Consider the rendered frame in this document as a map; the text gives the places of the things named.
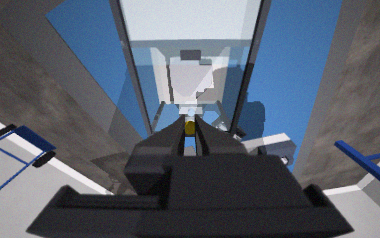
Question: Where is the clear sample tube with yellow cap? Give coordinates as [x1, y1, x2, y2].
[185, 106, 195, 135]

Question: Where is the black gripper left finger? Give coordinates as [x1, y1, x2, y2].
[130, 114, 185, 156]

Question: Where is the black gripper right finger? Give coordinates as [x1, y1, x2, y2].
[194, 114, 249, 156]

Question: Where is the blue bench mat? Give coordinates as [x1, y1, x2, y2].
[45, 0, 342, 173]

